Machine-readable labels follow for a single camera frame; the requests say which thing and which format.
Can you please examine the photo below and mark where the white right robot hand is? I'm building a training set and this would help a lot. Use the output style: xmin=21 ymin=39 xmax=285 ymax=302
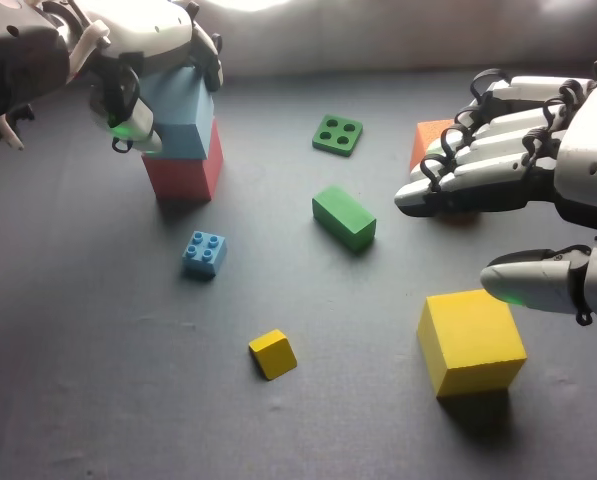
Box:
xmin=393 ymin=55 xmax=597 ymax=327

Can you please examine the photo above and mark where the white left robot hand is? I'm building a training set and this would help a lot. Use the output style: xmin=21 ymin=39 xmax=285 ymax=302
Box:
xmin=75 ymin=0 xmax=225 ymax=155

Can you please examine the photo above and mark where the large light blue cube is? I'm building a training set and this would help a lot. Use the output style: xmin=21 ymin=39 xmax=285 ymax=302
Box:
xmin=138 ymin=66 xmax=215 ymax=162

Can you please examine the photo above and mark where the large yellow cube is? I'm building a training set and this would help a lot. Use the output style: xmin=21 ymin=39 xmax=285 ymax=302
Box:
xmin=417 ymin=288 xmax=528 ymax=399

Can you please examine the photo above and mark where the green lego brick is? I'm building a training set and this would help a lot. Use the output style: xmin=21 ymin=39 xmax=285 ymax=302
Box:
xmin=311 ymin=113 xmax=365 ymax=159

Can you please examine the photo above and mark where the green rectangular block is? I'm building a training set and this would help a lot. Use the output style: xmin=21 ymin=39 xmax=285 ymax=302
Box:
xmin=311 ymin=184 xmax=378 ymax=253

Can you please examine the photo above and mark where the small yellow block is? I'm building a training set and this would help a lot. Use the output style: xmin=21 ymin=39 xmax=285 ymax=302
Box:
xmin=248 ymin=328 xmax=298 ymax=382

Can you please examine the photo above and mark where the large orange cube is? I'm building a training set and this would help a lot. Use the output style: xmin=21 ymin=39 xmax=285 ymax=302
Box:
xmin=408 ymin=118 xmax=479 ymax=225

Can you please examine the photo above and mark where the large red cube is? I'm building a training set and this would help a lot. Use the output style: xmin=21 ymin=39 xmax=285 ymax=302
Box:
xmin=141 ymin=119 xmax=224 ymax=203

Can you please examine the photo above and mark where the small blue studded brick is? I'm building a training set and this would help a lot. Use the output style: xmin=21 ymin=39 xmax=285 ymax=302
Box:
xmin=181 ymin=229 xmax=228 ymax=281

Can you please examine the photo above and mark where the grey table cloth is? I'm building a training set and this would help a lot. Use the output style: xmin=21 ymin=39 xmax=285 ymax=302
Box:
xmin=0 ymin=0 xmax=597 ymax=480

